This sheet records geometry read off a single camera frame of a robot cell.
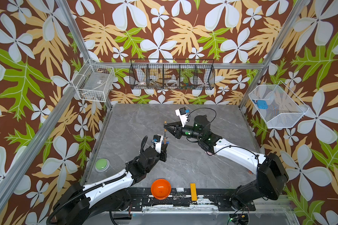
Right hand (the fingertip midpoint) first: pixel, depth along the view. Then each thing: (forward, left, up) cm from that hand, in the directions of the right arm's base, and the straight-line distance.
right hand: (164, 127), depth 70 cm
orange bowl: (-23, +3, -28) cm, 36 cm away
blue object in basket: (+21, -62, -5) cm, 65 cm away
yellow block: (-24, -16, -30) cm, 41 cm away
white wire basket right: (+12, -68, 0) cm, 69 cm away
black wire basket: (+45, -5, +2) cm, 45 cm away
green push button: (-8, +40, -29) cm, 50 cm away
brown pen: (+10, +1, -31) cm, 33 cm away
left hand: (-2, 0, -12) cm, 13 cm away
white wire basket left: (+32, +44, +5) cm, 55 cm away
